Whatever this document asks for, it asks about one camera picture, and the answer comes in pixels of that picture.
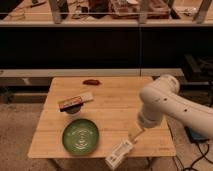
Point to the orange and white box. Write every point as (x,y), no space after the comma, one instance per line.
(71,102)

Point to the black power adapter box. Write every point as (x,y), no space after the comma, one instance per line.
(195,137)

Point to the black equipment case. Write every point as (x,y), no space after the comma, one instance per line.
(198,69)

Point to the long workbench shelf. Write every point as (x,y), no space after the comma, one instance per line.
(106,13)

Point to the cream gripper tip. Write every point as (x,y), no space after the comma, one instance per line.
(134,132)

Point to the red chili pepper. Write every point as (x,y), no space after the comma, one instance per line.
(91,82)

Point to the wooden folding table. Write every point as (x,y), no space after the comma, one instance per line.
(114,110)

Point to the dark small bowl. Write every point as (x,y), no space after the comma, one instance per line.
(74,109)

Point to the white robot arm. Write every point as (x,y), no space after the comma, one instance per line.
(161,97)

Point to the green round plate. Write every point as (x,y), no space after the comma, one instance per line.
(80,137)

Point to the white plastic bottle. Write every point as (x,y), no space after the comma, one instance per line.
(115,158)

